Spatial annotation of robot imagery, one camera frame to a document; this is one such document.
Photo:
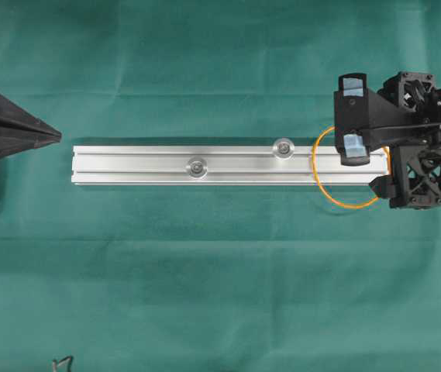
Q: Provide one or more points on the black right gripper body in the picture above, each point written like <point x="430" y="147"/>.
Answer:
<point x="413" y="136"/>

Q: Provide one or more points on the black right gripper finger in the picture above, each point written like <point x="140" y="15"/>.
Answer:
<point x="353" y="147"/>
<point x="353" y="85"/>

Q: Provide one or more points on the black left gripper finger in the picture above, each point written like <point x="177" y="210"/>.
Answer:
<point x="14" y="117"/>
<point x="11" y="145"/>

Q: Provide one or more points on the orange rubber band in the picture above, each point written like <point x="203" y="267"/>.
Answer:
<point x="326" y="194"/>

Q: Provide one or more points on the silver shaft pulley far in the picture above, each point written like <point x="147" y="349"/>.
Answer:
<point x="283" y="148"/>

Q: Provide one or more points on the silver shaft pulley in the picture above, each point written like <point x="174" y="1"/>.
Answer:
<point x="283" y="148"/>
<point x="197" y="167"/>

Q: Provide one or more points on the silver shaft pulley near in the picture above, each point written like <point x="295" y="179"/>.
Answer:
<point x="197" y="167"/>

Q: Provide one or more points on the green table cloth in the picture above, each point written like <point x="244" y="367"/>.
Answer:
<point x="207" y="278"/>

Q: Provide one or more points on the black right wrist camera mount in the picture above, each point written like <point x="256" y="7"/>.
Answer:
<point x="363" y="112"/>

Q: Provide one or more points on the silver aluminium extrusion rail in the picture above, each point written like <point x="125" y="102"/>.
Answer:
<point x="227" y="165"/>

